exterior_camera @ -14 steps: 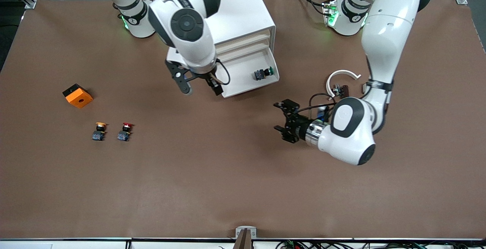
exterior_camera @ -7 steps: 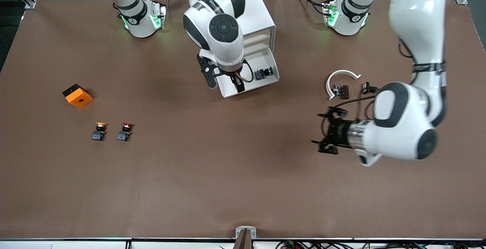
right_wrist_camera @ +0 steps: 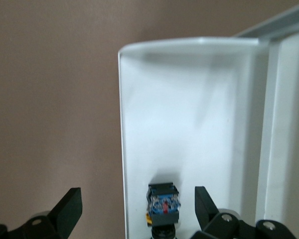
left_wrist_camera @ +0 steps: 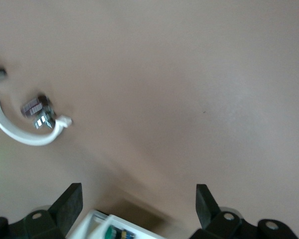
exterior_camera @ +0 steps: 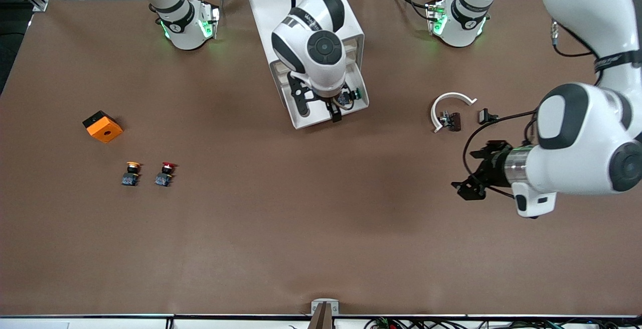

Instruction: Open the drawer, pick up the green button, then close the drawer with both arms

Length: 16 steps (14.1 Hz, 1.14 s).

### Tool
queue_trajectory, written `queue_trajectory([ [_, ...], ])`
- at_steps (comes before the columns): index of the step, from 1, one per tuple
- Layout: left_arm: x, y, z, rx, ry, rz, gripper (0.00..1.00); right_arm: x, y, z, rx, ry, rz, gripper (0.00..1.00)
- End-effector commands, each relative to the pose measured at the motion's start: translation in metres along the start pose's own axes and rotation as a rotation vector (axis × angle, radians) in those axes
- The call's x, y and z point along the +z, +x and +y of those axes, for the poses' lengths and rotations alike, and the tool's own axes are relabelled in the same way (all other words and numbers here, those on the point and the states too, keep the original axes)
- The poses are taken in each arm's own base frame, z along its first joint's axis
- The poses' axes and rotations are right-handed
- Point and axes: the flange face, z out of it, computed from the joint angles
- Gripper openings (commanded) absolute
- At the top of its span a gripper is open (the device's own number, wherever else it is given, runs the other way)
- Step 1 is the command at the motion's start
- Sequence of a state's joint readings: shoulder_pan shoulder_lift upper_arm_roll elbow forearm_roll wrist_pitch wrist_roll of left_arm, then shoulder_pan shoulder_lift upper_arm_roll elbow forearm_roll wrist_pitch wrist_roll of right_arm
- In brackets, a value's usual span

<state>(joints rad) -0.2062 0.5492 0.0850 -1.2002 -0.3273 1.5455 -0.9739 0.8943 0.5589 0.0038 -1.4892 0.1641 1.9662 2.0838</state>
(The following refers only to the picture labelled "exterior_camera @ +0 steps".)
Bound green push button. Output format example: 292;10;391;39
337;88;363;109

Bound white drawer cabinet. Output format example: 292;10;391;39
243;0;365;114

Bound red push button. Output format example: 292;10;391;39
154;162;178;188

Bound yellow push button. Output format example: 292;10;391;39
121;161;143;187

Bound dark brown small component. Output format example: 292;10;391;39
438;111;462;132

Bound brown paper table cover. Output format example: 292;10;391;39
0;0;642;317

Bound orange box with hole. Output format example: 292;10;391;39
82;110;124;144

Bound white curved plastic ring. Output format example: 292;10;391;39
430;92;478;134

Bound black left arm base cable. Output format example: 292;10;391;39
388;0;433;23

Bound tangled cable bundle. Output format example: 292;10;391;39
288;316;642;329

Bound grey metal bracket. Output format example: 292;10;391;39
310;298;340;329

